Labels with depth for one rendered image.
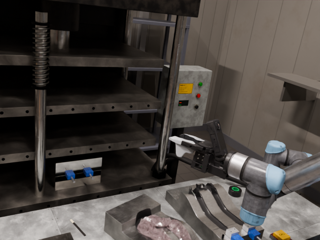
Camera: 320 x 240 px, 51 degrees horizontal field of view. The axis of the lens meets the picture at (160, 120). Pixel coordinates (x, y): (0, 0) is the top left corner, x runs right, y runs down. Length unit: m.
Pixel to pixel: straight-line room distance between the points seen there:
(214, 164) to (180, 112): 1.22
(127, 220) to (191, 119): 0.98
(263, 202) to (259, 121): 3.60
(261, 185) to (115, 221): 0.82
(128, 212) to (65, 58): 0.83
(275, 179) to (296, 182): 0.13
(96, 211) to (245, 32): 3.59
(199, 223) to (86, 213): 0.58
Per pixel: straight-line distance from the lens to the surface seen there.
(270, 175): 0.98
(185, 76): 2.17
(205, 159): 1.04
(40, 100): 1.73
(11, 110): 1.77
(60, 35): 2.00
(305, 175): 1.08
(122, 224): 1.58
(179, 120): 2.26
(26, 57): 1.74
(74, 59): 1.80
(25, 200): 1.95
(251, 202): 1.02
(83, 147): 1.94
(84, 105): 1.85
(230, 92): 4.98
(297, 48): 4.22
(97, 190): 2.02
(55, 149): 1.90
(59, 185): 2.01
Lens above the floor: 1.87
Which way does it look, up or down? 20 degrees down
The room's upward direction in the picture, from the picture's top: 8 degrees clockwise
